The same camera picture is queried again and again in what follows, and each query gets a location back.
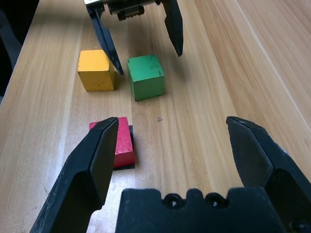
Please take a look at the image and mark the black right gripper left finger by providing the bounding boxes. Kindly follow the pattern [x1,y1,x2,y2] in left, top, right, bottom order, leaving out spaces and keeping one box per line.
[30,116,120,233]

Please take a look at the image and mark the red wooden block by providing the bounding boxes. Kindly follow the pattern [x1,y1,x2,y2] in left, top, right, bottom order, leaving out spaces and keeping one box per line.
[88,116,136,168]

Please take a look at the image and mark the green wooden block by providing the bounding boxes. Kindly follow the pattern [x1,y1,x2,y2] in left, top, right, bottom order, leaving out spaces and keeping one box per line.
[126,54,165,102]

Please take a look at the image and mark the yellow wooden block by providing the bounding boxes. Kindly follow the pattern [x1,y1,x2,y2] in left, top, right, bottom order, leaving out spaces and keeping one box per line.
[77,50,115,92]

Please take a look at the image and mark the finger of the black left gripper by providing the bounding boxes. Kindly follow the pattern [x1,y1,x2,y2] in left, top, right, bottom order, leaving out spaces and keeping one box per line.
[86,4,125,75]
[160,0,184,57]

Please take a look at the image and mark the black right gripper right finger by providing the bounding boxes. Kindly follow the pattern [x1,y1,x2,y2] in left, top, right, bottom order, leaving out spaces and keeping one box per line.
[226,116,311,233]

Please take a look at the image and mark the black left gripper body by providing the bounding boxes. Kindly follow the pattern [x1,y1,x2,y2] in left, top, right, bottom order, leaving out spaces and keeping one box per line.
[84,0,161,21]

